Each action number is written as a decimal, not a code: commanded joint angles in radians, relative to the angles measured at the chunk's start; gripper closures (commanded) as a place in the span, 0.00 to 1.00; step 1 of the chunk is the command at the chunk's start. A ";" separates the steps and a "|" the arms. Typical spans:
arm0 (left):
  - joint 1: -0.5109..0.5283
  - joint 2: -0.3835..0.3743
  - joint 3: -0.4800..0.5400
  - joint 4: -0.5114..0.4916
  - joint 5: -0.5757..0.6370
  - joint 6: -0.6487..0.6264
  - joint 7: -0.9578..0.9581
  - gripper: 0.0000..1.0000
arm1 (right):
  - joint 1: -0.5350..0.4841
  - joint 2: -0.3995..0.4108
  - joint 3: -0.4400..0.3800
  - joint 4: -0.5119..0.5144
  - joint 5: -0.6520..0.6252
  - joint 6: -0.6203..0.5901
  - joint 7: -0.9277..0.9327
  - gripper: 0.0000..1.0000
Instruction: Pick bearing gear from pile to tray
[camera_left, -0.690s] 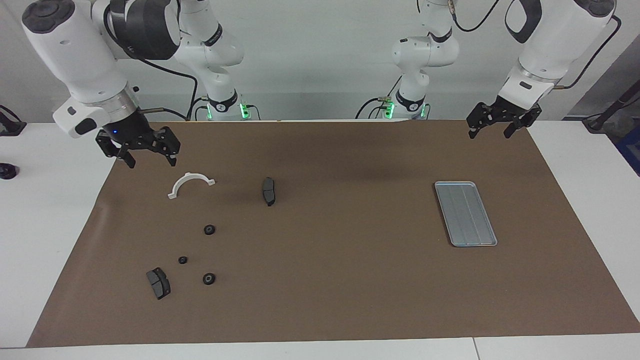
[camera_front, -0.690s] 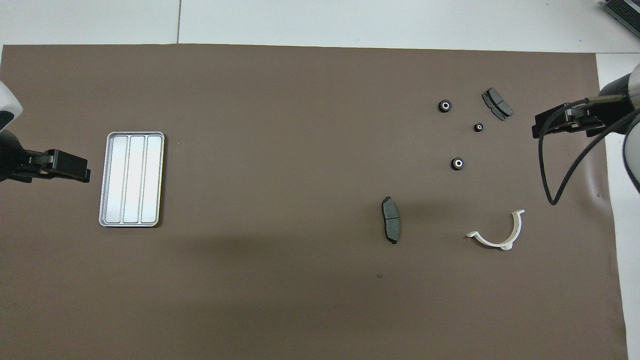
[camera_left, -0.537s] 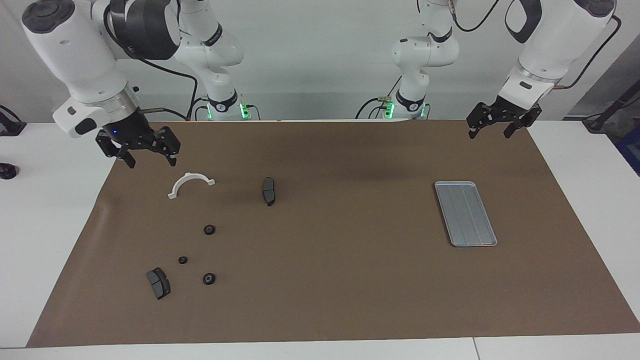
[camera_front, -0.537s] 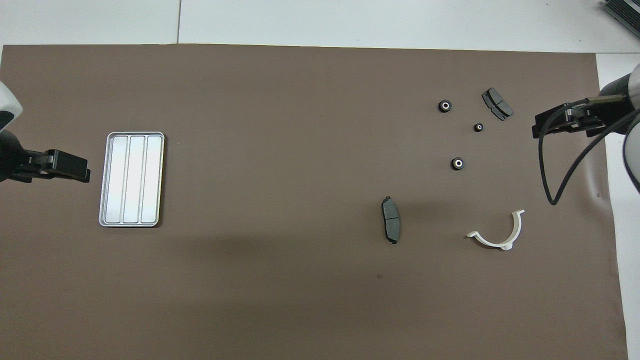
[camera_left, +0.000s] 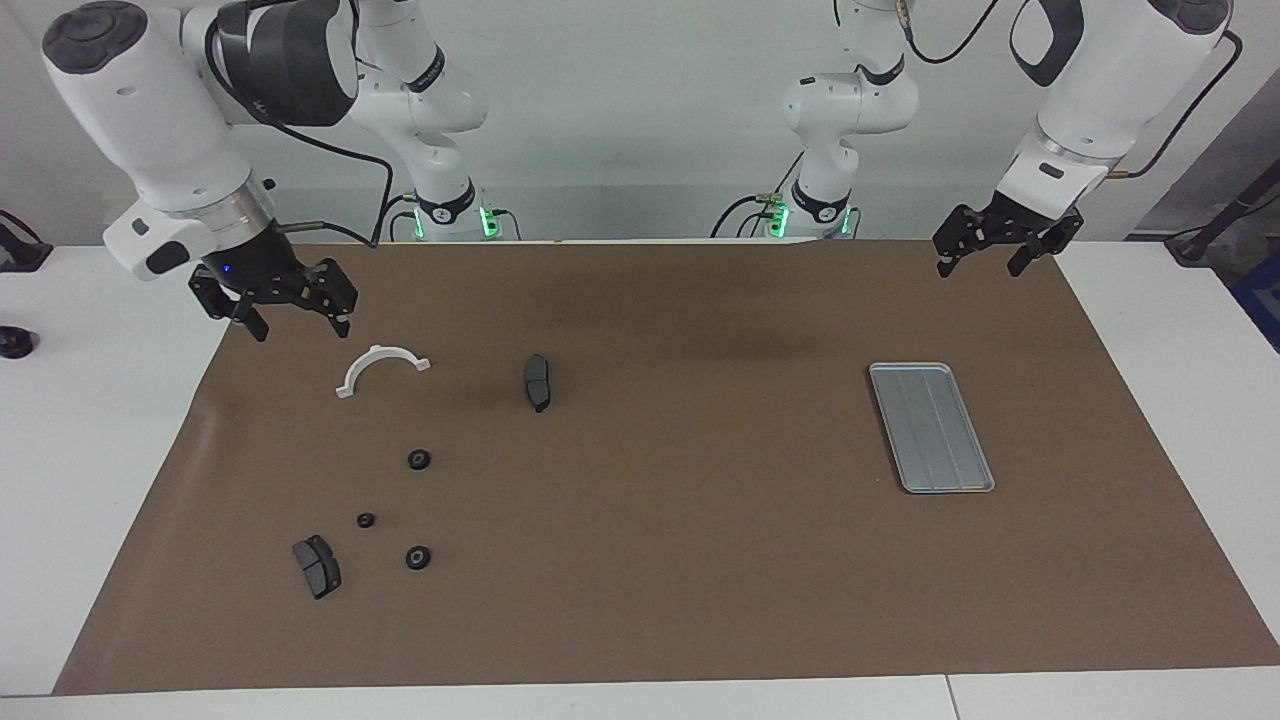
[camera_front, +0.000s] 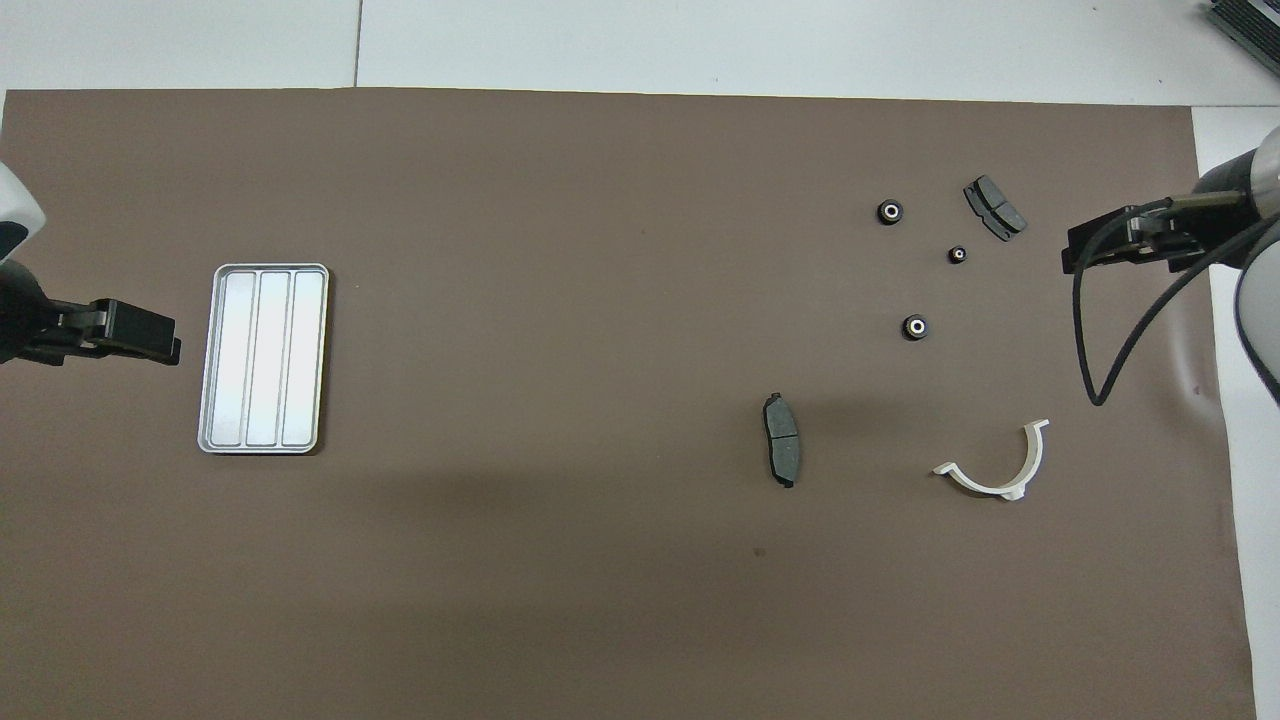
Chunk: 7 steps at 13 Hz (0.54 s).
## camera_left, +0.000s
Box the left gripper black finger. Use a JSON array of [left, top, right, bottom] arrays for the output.
[[932, 204, 989, 279], [1007, 214, 1085, 278]]

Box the blue crate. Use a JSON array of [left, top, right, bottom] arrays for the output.
[[1232, 255, 1280, 351]]

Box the black base cable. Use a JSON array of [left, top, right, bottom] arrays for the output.
[[712, 150, 806, 239], [372, 193, 421, 243]]

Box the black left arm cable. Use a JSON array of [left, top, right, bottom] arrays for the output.
[[898, 0, 1244, 181]]

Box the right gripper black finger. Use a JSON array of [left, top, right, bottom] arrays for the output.
[[298, 257, 360, 340], [189, 272, 270, 343]]

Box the white curved plastic bracket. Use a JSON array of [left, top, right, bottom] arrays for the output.
[[335, 344, 432, 400]]

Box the brown table mat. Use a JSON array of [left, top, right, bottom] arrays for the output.
[[52, 240, 1280, 696]]

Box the black stand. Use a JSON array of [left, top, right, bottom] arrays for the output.
[[1165, 165, 1280, 266]]

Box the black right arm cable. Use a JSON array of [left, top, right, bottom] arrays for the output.
[[205, 0, 393, 249]]

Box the grooved dark grey brake pad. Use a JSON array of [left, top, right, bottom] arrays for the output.
[[292, 535, 343, 601]]

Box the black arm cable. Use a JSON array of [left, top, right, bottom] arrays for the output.
[[205, 0, 393, 249], [898, 0, 1244, 181]]

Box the silver metal tray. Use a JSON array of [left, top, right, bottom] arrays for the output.
[[868, 362, 996, 495]]

